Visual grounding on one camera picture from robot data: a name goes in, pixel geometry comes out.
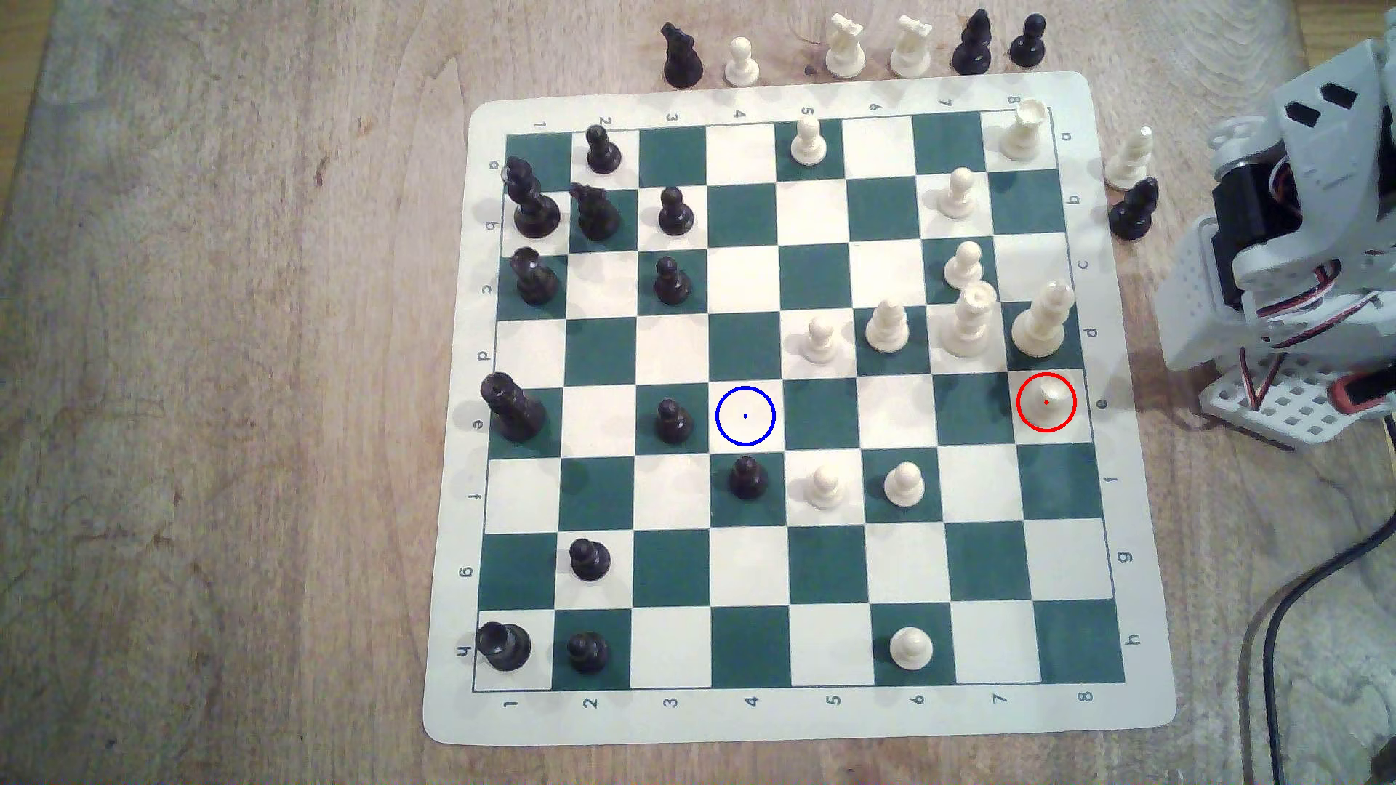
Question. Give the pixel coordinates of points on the white chess knight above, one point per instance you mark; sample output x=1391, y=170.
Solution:
x=844, y=49
x=911, y=52

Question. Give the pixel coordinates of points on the white chess king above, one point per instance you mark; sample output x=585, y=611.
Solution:
x=1042, y=327

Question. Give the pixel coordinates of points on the green white chess mat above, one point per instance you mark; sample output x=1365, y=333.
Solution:
x=742, y=283

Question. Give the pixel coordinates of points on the black chess knight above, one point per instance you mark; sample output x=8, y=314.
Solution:
x=683, y=60
x=597, y=216

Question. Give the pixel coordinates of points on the black chess queen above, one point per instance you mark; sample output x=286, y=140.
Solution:
x=536, y=213

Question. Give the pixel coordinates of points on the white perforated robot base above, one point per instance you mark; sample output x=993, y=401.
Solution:
x=1298, y=409

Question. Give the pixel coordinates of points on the red black clamp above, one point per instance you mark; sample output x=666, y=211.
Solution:
x=1369, y=393

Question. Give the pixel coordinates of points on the white chess queen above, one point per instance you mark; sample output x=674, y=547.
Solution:
x=968, y=327

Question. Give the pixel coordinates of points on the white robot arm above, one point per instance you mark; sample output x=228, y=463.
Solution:
x=1325, y=109

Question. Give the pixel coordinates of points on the white chess pawn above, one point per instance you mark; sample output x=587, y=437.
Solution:
x=826, y=490
x=964, y=269
x=743, y=68
x=904, y=486
x=911, y=650
x=820, y=344
x=1049, y=395
x=959, y=196
x=808, y=145

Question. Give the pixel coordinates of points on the black chess bishop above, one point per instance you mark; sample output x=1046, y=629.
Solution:
x=1132, y=216
x=972, y=52

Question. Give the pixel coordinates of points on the white chess bishop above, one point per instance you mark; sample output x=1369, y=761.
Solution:
x=888, y=330
x=1129, y=166

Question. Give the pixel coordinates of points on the black chess pawn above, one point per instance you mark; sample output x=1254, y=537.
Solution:
x=590, y=560
x=748, y=480
x=603, y=155
x=672, y=286
x=674, y=423
x=1027, y=46
x=589, y=652
x=676, y=216

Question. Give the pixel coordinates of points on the black chess king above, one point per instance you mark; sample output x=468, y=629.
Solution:
x=518, y=412

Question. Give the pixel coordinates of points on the white chess rook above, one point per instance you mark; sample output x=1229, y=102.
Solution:
x=1023, y=136

